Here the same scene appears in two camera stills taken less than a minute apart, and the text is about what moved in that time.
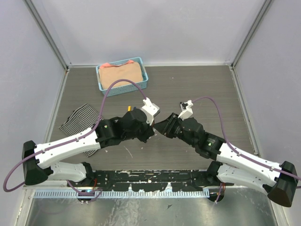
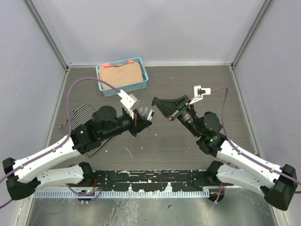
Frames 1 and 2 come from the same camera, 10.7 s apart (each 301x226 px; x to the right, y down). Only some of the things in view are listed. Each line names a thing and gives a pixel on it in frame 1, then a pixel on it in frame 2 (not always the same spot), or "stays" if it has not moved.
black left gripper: x=149 y=132 → x=138 y=123
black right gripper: x=165 y=127 → x=169 y=107
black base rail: x=149 y=180 stays
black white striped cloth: x=80 y=120 stays
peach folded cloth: x=108 y=74 stays
